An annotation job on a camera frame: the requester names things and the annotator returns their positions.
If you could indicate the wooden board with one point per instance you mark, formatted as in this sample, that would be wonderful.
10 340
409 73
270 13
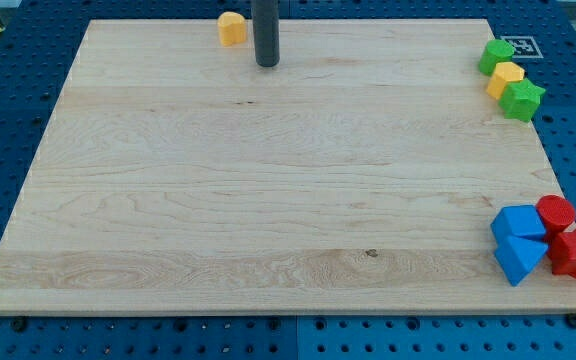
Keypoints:
360 176

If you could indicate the yellow heart block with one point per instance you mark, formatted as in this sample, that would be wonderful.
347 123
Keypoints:
232 28

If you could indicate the blue cube block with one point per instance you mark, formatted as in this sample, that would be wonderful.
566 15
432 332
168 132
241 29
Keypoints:
519 221

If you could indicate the blue triangle block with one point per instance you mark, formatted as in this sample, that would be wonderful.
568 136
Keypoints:
518 257

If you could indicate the yellow pentagon block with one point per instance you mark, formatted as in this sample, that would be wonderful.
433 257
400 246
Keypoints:
503 74

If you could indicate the green cylinder block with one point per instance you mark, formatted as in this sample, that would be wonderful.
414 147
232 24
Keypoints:
494 52

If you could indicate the green star block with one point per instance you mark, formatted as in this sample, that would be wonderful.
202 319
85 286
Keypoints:
520 100

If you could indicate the white fiducial marker tag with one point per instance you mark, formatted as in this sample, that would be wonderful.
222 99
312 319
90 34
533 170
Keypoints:
526 47

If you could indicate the red cylinder block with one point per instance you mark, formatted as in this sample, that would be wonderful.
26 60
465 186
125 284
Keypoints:
556 214

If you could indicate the black bolt left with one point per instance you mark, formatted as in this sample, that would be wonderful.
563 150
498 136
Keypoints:
19 324

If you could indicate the black bolt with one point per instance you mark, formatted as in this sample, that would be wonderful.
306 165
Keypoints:
19 324
570 320

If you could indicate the black bolt right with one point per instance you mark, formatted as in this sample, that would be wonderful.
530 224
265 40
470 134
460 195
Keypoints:
570 320

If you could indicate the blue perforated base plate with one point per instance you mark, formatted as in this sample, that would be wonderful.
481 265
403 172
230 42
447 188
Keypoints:
36 51

